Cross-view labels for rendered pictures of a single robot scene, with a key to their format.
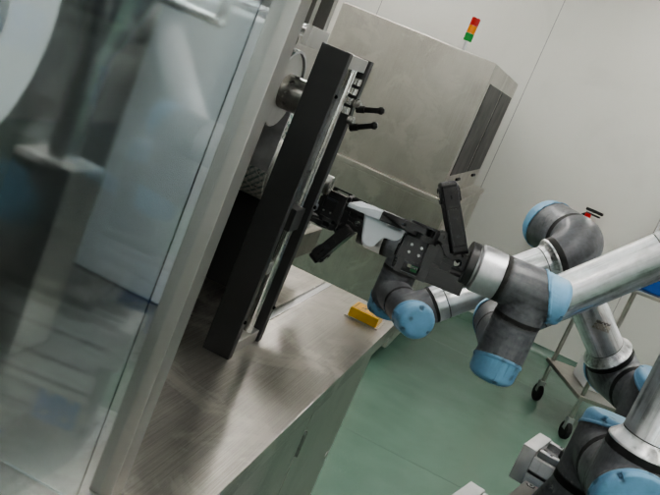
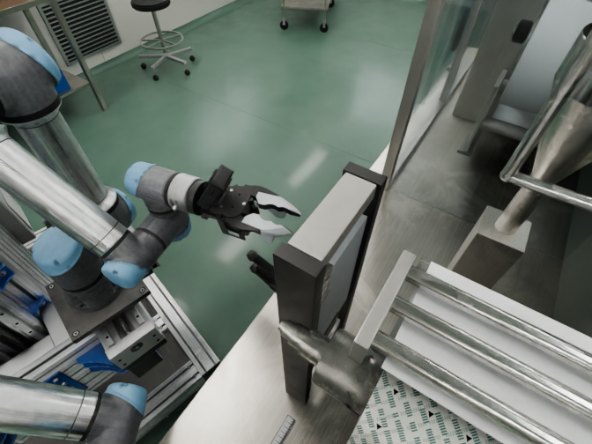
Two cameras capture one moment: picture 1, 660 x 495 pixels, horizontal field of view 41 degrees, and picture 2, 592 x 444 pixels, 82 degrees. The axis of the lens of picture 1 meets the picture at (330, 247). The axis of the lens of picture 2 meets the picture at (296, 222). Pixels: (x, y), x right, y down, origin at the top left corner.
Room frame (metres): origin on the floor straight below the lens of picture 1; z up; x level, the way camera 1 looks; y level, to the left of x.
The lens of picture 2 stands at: (1.70, 0.14, 1.71)
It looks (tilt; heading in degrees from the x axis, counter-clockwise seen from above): 51 degrees down; 201
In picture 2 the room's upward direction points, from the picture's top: straight up
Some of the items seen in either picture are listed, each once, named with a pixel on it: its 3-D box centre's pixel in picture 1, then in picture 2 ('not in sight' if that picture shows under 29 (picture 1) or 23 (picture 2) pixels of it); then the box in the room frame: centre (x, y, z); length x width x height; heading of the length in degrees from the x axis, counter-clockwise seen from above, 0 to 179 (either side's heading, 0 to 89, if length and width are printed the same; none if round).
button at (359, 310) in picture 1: (366, 314); not in sight; (1.94, -0.14, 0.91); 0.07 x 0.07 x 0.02; 78
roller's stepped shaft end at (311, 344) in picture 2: not in sight; (302, 338); (1.57, 0.10, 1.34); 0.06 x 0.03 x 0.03; 78
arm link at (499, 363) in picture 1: (502, 344); (166, 221); (1.35, -0.31, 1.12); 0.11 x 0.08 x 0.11; 0
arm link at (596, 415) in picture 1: (605, 450); (69, 255); (1.46, -0.58, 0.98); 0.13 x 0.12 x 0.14; 0
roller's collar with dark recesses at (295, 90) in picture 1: (299, 96); (351, 370); (1.58, 0.15, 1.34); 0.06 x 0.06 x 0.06; 78
